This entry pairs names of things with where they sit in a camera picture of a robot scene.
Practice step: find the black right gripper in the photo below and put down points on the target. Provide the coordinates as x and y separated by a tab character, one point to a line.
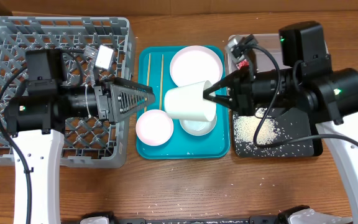
243	94

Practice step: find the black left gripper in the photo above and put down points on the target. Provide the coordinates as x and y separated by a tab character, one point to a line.
103	102

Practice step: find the red snack wrapper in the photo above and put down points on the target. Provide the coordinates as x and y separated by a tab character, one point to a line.
243	63

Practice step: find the white paper cup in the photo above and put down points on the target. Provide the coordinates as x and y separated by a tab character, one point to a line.
187	102

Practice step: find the grey bowl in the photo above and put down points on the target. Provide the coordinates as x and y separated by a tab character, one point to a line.
198	128

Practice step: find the white rice grains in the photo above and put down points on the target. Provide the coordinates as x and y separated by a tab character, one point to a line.
253	129

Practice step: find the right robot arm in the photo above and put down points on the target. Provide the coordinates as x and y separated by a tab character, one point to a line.
307	81

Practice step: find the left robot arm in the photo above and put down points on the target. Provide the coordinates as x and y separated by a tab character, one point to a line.
33	124

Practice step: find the clear plastic waste bin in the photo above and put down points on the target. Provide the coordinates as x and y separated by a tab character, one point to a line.
266	46

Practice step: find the black waste tray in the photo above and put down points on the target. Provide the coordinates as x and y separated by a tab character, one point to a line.
291	133

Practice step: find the grey dishwasher rack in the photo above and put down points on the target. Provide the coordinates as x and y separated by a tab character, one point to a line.
89	142

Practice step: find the left wooden chopstick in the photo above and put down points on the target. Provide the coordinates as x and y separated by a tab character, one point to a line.
148	75

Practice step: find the large white plate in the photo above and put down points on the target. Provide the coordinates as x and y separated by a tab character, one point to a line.
195	64

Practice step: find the small pink-rimmed white plate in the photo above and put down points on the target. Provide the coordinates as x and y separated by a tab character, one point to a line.
154	127

